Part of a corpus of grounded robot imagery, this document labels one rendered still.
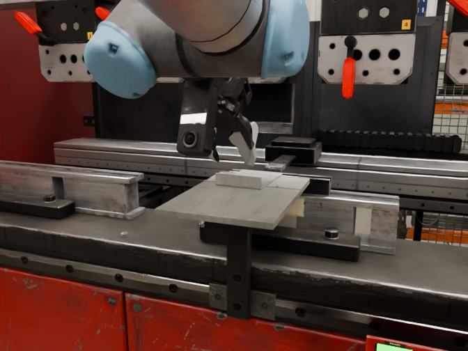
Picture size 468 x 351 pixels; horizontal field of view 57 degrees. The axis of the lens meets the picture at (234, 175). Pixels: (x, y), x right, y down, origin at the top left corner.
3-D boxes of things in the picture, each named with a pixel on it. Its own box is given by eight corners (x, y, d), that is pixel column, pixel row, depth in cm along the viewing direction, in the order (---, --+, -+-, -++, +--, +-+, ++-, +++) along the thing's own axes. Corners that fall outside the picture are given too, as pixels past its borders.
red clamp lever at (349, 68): (340, 99, 69) (344, 35, 67) (343, 97, 73) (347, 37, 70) (352, 99, 68) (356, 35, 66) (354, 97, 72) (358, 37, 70)
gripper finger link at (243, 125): (262, 142, 67) (236, 101, 62) (260, 149, 66) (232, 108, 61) (237, 145, 70) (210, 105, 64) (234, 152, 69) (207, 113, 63)
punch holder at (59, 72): (41, 81, 94) (33, 1, 90) (68, 81, 102) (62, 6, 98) (98, 81, 89) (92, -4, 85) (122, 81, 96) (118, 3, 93)
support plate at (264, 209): (154, 215, 63) (154, 208, 63) (221, 175, 87) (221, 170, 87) (273, 230, 57) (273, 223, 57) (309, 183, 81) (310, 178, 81)
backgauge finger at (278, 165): (244, 175, 90) (244, 151, 89) (276, 153, 114) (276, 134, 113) (301, 180, 86) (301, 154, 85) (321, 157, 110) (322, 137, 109)
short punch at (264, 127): (241, 132, 84) (241, 83, 82) (244, 131, 86) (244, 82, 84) (291, 134, 81) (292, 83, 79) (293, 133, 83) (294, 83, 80)
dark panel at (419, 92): (96, 154, 160) (86, 30, 150) (99, 152, 162) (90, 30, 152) (425, 178, 122) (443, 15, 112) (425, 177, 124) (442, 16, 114)
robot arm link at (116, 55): (156, 40, 37) (203, -28, 43) (60, 43, 42) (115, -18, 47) (188, 106, 43) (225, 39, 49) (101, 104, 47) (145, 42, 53)
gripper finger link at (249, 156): (274, 143, 73) (251, 103, 67) (264, 169, 70) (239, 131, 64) (259, 144, 75) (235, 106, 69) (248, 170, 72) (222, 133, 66)
